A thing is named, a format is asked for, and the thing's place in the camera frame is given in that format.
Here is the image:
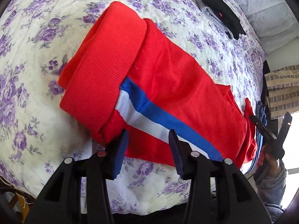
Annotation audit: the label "blue denim jeans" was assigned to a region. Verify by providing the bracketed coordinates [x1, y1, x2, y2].
[241, 99, 267, 174]

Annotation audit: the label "purple floral bedspread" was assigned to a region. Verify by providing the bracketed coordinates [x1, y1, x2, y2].
[1, 0, 266, 215]

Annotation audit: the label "red striped pants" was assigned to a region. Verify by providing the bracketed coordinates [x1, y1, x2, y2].
[58, 1, 257, 167]

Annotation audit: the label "beige checkered cloth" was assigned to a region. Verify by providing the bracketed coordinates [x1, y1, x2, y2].
[265, 65, 299, 120]

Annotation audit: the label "folded black garment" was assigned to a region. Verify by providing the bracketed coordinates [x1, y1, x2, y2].
[202, 0, 246, 40]

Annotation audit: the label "white lace pillow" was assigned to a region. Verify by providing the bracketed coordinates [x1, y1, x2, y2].
[234, 0, 298, 54]

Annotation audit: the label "person right hand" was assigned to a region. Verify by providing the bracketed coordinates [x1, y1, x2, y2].
[256, 145, 281, 178]

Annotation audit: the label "grey knit sleeve forearm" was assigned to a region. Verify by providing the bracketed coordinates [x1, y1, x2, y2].
[255, 166, 287, 222]

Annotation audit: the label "folded grey garment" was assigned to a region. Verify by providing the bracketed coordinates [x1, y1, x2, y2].
[196, 0, 234, 39]

